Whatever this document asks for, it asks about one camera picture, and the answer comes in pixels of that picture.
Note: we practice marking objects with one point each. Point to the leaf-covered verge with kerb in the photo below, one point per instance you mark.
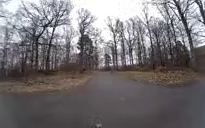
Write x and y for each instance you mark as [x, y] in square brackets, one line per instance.
[163, 77]

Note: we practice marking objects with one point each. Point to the grey asphalt road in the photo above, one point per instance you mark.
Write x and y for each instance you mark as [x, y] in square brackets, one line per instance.
[103, 103]

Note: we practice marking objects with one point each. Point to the row of bare trees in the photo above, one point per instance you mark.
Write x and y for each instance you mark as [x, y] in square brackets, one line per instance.
[156, 40]
[46, 40]

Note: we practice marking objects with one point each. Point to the leaf-covered verge with slope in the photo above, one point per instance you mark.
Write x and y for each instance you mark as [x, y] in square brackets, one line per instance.
[46, 81]

